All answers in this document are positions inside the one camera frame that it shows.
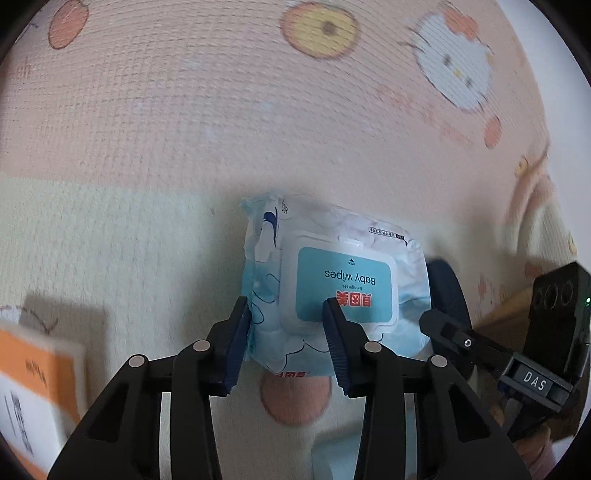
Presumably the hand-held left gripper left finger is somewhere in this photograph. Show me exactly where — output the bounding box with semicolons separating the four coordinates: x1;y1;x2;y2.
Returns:
47;296;253;480

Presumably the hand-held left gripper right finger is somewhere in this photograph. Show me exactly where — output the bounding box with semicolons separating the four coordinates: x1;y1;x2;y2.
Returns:
322;298;533;480

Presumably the orange and white box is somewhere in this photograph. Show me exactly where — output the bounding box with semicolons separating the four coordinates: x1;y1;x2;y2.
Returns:
0;318;88;478

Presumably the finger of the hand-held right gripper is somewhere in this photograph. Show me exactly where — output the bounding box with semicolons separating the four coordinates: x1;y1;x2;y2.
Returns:
504;398;555;445
418;308;514;383

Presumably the cartoon cat printed blanket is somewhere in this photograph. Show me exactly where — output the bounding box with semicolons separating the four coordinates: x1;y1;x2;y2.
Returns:
0;0;578;480

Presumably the baby wipes pack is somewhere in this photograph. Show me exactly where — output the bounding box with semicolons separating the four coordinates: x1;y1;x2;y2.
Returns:
241;193;432;376

